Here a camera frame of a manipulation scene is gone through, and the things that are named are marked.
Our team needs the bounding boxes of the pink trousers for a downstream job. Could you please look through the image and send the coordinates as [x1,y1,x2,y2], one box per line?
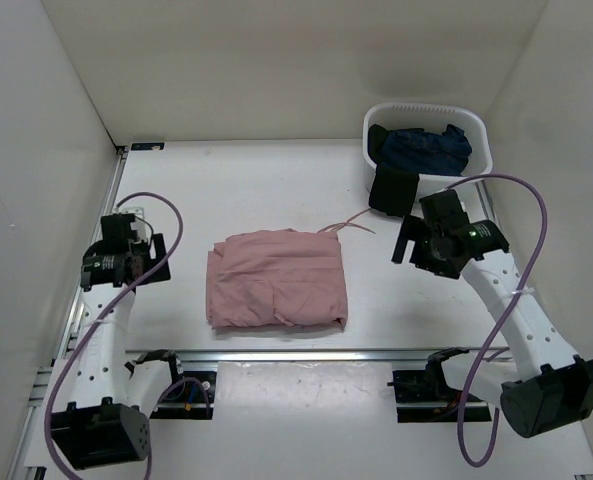
[205,210,371,330]

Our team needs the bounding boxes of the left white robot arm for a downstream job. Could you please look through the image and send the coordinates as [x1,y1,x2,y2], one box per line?
[50,208,186,471]

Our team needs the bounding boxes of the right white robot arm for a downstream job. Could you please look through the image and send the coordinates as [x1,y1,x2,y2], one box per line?
[393,190,593,438]

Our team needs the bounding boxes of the black trousers over basket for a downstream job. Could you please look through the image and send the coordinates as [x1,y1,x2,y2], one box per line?
[367,124,420,217]

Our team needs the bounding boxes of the blue trousers in basket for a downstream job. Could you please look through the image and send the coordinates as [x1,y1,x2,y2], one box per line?
[391,124,473,177]

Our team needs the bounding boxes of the white plastic basket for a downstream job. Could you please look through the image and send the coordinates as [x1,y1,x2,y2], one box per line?
[362,102,493,197]

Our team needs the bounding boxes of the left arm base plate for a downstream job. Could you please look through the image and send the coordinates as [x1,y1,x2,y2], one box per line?
[151,371,217,421]

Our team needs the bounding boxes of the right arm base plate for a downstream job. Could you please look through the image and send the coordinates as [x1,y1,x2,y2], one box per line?
[388,368,492,424]

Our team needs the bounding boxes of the aluminium table edge rail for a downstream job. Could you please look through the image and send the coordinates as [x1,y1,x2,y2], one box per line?
[4,146,126,479]

